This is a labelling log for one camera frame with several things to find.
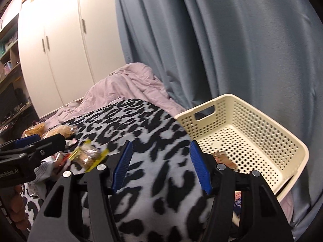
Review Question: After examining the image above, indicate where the leopard print blanket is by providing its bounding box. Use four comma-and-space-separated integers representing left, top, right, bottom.
24, 98, 217, 242

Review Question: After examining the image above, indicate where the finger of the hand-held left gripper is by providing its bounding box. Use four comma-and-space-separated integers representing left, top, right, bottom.
0, 134, 42, 155
24, 133, 67, 162

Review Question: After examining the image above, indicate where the black monitor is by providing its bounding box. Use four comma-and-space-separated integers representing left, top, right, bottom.
0, 84, 18, 122

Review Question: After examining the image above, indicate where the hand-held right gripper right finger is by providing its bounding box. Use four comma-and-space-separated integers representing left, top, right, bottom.
190, 140, 294, 242

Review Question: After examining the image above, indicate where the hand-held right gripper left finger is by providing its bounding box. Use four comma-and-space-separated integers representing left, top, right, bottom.
27, 140, 133, 242

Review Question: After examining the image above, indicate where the cream perforated plastic basket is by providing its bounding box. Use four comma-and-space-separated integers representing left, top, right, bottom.
175, 94, 310, 198

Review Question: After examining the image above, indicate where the pink duvet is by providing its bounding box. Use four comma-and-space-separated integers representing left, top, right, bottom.
39, 63, 187, 129

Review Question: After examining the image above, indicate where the white wardrobe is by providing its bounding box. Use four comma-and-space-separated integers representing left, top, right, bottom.
18, 0, 127, 119

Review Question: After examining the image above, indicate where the brown snack packet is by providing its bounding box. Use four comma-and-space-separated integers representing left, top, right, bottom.
211, 151, 238, 170

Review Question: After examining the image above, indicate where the orange bread bag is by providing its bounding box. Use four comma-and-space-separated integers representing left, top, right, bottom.
21, 122, 47, 138

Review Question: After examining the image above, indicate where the red snack packet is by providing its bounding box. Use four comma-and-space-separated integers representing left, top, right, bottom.
54, 153, 71, 170

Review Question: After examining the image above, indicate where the white printed snack packet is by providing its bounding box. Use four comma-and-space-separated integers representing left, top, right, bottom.
34, 162, 55, 182

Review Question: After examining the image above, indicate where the yellow edged clear snack packet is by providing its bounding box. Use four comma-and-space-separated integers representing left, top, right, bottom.
69, 140, 109, 173

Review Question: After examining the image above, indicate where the clear bag of bread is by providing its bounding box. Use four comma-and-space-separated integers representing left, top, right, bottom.
43, 125, 76, 142

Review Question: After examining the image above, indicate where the person's left hand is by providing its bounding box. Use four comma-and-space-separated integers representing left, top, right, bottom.
0, 184, 27, 232

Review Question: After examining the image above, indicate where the wooden shelf unit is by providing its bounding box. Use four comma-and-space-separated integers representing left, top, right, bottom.
0, 13, 33, 131

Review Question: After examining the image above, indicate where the blue curtain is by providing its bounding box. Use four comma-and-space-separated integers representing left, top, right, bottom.
113, 0, 323, 235

